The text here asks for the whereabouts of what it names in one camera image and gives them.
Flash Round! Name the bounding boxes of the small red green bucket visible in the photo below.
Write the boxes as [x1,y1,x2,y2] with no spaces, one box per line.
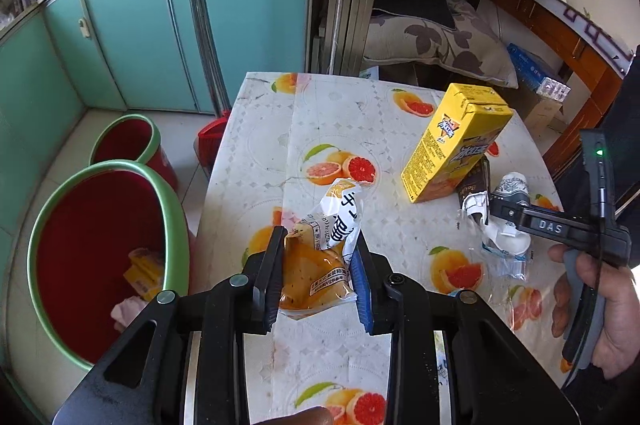
[89,114,178,191]

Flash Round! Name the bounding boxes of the teal kitchen cabinets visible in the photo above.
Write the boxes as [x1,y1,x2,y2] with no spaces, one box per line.
[1,0,312,253]

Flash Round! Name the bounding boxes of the red dustpan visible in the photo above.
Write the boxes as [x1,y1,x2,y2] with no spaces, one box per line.
[194,110,231,171]

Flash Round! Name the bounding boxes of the orange white snack wrapper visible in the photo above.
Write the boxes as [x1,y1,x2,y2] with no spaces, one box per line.
[279,178,362,320]

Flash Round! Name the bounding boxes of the person left hand thumb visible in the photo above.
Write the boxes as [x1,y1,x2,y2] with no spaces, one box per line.
[257,407,334,425]

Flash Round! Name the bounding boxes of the blue tissue box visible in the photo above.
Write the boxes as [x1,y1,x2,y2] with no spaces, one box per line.
[506,44,570,103]

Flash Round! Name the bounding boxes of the person right hand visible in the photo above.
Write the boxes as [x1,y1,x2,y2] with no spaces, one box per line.
[548,244,639,379]

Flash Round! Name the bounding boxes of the fruit pattern tablecloth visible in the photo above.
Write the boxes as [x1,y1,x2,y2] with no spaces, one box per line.
[190,72,564,422]

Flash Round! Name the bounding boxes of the metal broom handle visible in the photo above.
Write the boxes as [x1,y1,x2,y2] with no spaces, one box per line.
[190,0,231,117]

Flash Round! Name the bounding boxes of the wooden bench frame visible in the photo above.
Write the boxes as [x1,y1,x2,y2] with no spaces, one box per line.
[489,0,634,179]

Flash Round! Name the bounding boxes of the crumpled trash in bucket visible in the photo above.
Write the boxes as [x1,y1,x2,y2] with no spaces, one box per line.
[111,247,165,333]

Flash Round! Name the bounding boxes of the large red green bucket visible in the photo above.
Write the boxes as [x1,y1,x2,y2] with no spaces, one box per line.
[27,159,190,372]

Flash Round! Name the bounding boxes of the floral grey pillow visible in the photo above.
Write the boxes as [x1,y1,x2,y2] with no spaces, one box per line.
[363,0,518,89]

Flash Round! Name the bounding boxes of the yellow juice carton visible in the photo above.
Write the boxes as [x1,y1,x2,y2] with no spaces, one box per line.
[400,84,513,203]

